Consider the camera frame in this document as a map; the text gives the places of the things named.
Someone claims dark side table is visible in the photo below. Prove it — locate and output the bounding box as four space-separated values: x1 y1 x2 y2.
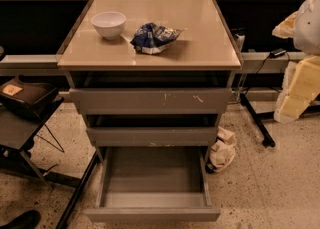
0 96 80 188

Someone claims white ceramic bowl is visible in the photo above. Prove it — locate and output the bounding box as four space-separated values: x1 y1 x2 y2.
91 11 126 40

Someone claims grey drawer cabinet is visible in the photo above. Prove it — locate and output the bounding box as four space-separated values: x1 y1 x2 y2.
58 0 242 152

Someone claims grey bottom drawer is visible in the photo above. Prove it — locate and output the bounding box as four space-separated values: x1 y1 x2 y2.
85 147 220 222

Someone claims grey middle drawer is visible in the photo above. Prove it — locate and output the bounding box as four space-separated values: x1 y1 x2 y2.
87 114 217 146

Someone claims grey top drawer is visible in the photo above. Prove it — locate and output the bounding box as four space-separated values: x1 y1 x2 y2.
70 71 231 115

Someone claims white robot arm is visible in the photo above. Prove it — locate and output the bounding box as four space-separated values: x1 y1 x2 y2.
272 0 320 123

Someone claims black floor bar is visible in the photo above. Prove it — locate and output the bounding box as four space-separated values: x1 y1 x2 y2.
55 153 99 229

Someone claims black power cable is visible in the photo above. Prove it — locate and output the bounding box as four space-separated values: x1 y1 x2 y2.
238 53 291 99

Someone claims dark tray with tag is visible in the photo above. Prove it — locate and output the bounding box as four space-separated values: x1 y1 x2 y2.
0 75 58 115

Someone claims black shoe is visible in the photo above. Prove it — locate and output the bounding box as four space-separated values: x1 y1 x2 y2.
0 210 41 229

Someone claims blue crumpled chip bag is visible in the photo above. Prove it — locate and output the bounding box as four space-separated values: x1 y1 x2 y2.
130 22 182 55

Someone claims grey drawer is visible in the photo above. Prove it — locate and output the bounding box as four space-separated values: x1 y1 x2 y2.
87 114 217 146
70 71 231 115
85 147 220 222

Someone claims white spray bottle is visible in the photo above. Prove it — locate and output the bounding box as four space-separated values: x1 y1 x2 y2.
234 28 246 50

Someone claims black metal stand frame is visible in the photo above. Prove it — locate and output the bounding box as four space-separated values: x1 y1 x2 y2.
240 94 320 147

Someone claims black power adapter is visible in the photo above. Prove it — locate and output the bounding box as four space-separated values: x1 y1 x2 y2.
268 48 286 58

